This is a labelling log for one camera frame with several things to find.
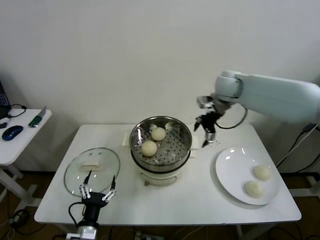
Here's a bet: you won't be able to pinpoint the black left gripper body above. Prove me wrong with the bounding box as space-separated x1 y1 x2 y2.
84 192 107 226

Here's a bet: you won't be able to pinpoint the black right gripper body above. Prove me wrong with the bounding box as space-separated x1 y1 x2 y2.
201 112 222 133

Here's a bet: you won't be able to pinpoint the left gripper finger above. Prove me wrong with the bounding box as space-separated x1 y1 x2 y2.
102 175 118 203
79 170 92 200

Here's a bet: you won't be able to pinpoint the glass pot lid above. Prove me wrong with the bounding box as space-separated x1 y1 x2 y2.
63 147 122 198

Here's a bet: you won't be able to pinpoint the white steamed baozi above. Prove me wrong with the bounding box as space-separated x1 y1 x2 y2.
151 126 166 142
141 140 158 157
252 164 272 181
243 180 265 199

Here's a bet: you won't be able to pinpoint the stainless steel steamer basket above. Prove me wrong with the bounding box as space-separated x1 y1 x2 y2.
129 115 193 169

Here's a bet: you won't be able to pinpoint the white round plate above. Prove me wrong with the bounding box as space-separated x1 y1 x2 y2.
215 147 280 206

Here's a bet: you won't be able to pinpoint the white electric cooker pot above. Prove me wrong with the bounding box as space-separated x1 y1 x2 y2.
121 133 201 187

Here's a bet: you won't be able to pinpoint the white power strip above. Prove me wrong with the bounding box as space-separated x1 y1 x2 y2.
132 231 161 240

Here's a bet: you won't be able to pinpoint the white work table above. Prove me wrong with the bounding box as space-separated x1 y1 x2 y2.
33 123 303 240

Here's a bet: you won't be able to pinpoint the white side table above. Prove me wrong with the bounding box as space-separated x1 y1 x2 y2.
0 108 53 208

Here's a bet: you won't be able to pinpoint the blue computer mouse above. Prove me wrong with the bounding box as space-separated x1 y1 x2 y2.
1 124 24 141

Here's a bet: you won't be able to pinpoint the black laptop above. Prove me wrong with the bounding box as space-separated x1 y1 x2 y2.
0 79 12 120

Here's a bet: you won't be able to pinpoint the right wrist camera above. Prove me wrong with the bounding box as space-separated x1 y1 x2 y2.
196 95 216 109

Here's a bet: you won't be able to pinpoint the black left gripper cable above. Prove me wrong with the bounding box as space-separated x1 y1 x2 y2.
68 201 87 227

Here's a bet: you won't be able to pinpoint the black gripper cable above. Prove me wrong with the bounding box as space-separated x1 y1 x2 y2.
215 106 249 130
68 201 87 227

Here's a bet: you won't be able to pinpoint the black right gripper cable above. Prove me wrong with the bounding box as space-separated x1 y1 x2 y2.
215 106 249 130

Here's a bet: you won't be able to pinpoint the black floor cables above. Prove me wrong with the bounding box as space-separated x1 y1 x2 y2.
6 204 38 237

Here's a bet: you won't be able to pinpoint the green handled knife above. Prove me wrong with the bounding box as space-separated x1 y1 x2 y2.
28 105 48 129

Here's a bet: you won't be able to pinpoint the black power cable with plug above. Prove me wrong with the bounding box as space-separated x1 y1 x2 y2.
274 122 320 174

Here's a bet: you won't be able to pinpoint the thin black looped cable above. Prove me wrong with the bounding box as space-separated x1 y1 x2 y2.
6 103 28 119

